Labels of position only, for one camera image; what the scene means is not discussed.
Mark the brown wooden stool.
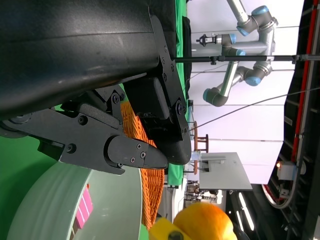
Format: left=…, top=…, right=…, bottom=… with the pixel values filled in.
left=192, top=120, right=210, bottom=174

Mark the white wall box orange light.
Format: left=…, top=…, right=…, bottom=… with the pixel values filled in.
left=276, top=160, right=307, bottom=181

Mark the grey round bowl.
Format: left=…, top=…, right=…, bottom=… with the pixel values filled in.
left=6, top=159, right=144, bottom=240

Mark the black backdrop cloth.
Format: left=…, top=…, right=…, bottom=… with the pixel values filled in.
left=148, top=0, right=192, bottom=101

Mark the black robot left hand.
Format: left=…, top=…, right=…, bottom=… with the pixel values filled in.
left=0, top=0, right=192, bottom=176

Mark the striped ring bread with hole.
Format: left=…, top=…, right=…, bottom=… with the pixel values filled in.
left=172, top=201, right=239, bottom=240

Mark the pink layered cake slice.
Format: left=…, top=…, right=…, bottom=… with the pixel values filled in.
left=74, top=186, right=94, bottom=230

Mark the chocolate layered cake slice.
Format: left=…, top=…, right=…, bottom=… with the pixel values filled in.
left=70, top=216, right=81, bottom=237

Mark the black horizontal boom pole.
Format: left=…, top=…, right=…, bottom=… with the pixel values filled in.
left=174, top=54, right=320, bottom=64

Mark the red curved rail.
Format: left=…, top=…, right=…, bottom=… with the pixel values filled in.
left=261, top=0, right=320, bottom=205

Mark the yellow cake block black dot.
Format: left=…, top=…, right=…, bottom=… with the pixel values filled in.
left=148, top=216, right=192, bottom=240

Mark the green tablecloth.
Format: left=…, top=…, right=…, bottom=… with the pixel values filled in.
left=0, top=82, right=151, bottom=240

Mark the grey blue-capped arm with gripper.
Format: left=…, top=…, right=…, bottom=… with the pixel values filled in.
left=196, top=33, right=274, bottom=108

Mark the orange wicker basket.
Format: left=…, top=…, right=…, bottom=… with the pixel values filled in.
left=119, top=101, right=166, bottom=231

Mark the thin grey stretched wire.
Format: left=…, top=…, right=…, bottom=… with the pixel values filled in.
left=187, top=86, right=320, bottom=133

